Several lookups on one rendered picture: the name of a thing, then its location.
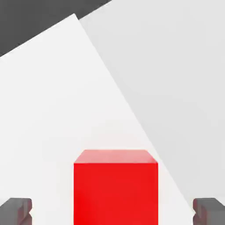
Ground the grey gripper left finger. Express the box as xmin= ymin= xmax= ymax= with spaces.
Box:
xmin=0 ymin=197 xmax=33 ymax=225

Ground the small red cube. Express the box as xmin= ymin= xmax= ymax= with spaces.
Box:
xmin=73 ymin=149 xmax=159 ymax=225

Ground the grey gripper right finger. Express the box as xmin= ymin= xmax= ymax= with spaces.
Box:
xmin=192 ymin=197 xmax=225 ymax=225

